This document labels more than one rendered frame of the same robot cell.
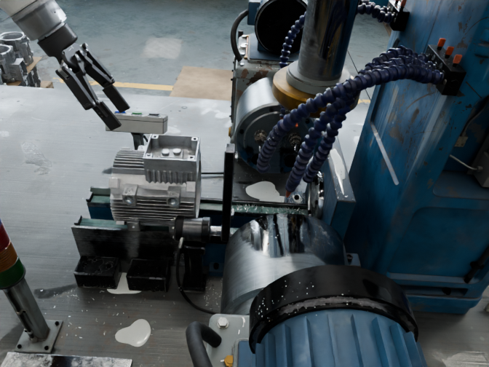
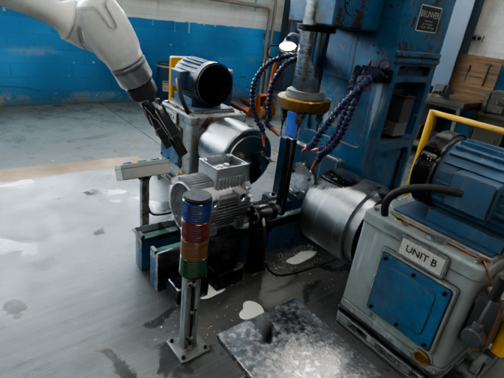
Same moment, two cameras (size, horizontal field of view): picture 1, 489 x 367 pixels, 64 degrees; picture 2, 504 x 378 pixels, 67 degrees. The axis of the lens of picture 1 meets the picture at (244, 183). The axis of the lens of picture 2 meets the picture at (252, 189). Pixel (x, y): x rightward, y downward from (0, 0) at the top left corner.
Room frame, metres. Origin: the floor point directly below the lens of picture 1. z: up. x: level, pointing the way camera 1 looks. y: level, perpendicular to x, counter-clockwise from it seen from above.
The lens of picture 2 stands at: (-0.17, 0.79, 1.56)
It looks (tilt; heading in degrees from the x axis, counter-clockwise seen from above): 24 degrees down; 321
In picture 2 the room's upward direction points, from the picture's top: 7 degrees clockwise
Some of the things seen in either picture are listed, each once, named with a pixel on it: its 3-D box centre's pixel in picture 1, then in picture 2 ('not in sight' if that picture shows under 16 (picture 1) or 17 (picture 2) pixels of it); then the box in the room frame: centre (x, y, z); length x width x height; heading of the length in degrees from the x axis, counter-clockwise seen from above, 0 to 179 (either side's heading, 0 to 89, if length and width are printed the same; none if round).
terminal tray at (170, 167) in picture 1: (173, 159); (223, 172); (0.75, 0.18, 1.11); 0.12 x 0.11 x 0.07; 93
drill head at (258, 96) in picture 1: (275, 116); (227, 148); (1.11, -0.08, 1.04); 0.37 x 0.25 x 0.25; 2
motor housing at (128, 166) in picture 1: (159, 187); (210, 201); (0.75, 0.22, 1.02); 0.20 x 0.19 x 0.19; 93
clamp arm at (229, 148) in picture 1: (226, 196); (285, 177); (0.62, 0.03, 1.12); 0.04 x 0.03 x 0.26; 92
